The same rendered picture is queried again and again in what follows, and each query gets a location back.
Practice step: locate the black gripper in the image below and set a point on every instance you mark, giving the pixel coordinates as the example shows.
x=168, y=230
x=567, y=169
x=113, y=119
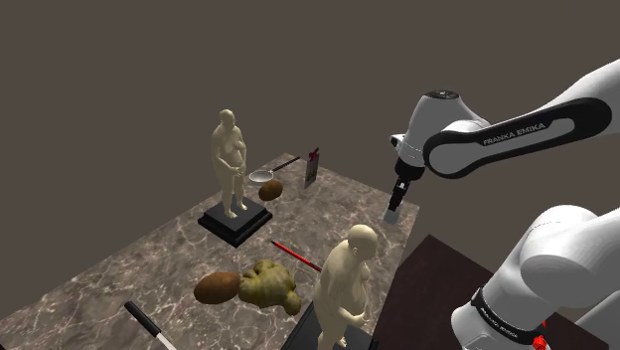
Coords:
x=408, y=172

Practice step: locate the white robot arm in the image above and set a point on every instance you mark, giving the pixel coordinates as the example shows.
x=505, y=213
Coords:
x=557, y=262

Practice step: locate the dark maroon robot stand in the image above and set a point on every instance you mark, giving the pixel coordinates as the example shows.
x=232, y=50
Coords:
x=426, y=286

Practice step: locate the grey card with red bow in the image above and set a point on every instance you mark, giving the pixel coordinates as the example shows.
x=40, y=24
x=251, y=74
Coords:
x=310, y=172

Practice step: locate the beige stout figure, black base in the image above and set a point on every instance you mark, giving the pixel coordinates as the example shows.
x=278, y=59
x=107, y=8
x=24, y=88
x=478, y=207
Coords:
x=344, y=286

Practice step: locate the red pen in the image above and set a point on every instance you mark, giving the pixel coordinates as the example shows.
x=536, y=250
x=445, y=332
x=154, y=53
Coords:
x=295, y=255

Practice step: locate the small brown potato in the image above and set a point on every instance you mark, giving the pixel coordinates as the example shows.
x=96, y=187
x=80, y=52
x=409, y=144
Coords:
x=270, y=190

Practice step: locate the yellow-green ginger root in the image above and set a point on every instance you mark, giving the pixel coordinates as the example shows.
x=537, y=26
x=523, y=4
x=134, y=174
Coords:
x=269, y=288

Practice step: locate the beige standing figure, black base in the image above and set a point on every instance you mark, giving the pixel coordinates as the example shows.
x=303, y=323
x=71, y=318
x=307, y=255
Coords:
x=228, y=160

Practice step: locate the large brown potato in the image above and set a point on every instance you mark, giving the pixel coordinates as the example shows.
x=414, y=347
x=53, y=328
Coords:
x=216, y=288

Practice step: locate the black and white marker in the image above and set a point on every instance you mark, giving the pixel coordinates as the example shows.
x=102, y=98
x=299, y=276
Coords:
x=145, y=323

